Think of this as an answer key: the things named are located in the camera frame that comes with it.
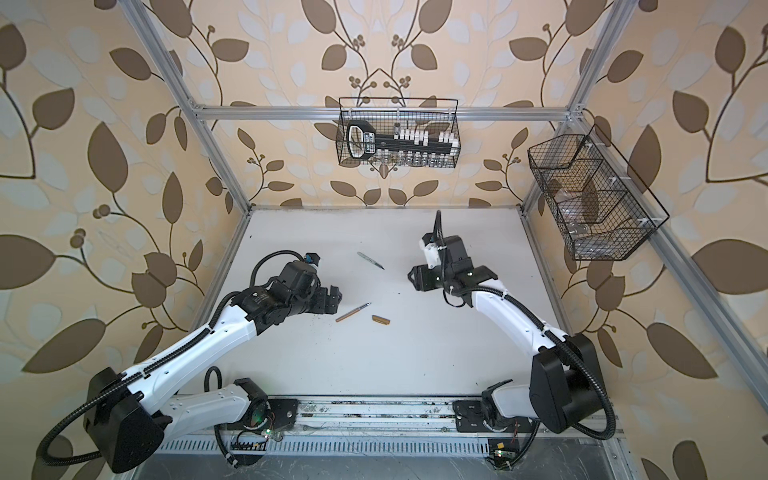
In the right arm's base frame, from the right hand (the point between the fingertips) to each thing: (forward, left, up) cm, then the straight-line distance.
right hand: (419, 274), depth 85 cm
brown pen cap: (-7, +12, -14) cm, 20 cm away
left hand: (-6, +27, +2) cm, 27 cm away
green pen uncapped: (+15, +16, -13) cm, 25 cm away
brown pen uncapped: (-6, +21, -12) cm, 25 cm away
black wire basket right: (+4, -45, +20) cm, 50 cm away
